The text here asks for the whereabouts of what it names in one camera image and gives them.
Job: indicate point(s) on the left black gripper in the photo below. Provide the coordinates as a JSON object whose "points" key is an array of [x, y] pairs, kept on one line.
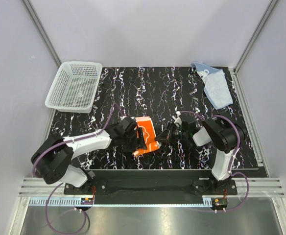
{"points": [[138, 143]]}

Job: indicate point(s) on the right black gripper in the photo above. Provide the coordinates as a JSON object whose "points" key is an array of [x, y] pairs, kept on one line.
{"points": [[165, 135]]}

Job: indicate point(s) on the orange white patterned towel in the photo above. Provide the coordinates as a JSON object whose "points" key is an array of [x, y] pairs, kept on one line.
{"points": [[149, 136]]}

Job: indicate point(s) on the light blue towel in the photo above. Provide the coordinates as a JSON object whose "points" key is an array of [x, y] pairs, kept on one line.
{"points": [[215, 85]]}

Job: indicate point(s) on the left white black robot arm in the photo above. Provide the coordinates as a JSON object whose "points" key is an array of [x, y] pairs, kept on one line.
{"points": [[53, 160]]}

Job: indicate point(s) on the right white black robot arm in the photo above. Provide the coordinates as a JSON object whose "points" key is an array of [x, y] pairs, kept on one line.
{"points": [[219, 130]]}

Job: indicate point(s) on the black marble pattern mat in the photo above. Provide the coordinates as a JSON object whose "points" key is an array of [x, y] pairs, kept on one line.
{"points": [[157, 92]]}

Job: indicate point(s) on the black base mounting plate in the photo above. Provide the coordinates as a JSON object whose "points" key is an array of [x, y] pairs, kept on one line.
{"points": [[193, 181]]}

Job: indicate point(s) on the left small electronics box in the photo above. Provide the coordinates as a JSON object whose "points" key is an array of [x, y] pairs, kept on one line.
{"points": [[87, 201]]}

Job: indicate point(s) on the small electronics box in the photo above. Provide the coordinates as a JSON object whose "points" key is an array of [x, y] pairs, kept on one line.
{"points": [[220, 202], [87, 201]]}

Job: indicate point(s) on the white plastic basket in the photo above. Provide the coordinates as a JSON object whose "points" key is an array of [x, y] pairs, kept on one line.
{"points": [[74, 87]]}

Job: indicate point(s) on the right small electronics box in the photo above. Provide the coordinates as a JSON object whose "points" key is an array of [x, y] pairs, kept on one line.
{"points": [[220, 202]]}

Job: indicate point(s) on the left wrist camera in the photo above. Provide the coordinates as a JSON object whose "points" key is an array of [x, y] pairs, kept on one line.
{"points": [[128, 124]]}

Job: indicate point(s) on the aluminium frame rail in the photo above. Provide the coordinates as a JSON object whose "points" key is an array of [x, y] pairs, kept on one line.
{"points": [[258, 187]]}

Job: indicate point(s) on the slotted cable duct rail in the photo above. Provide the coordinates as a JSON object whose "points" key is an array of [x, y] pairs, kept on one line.
{"points": [[100, 202]]}

